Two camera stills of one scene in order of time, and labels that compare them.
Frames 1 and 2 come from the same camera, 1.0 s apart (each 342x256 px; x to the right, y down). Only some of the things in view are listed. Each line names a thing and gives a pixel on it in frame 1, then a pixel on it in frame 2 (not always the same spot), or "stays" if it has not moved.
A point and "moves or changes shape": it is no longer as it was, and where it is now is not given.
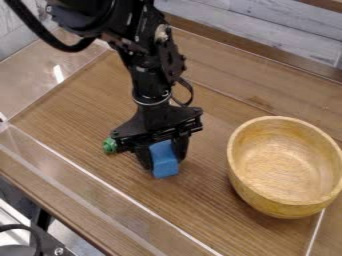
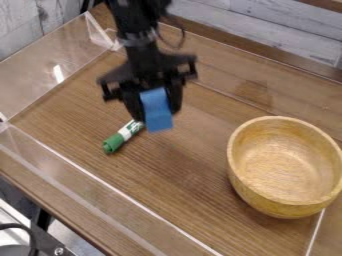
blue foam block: [165, 161] moves or changes shape
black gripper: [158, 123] -> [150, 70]
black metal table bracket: [50, 245] stays
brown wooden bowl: [285, 166] stays
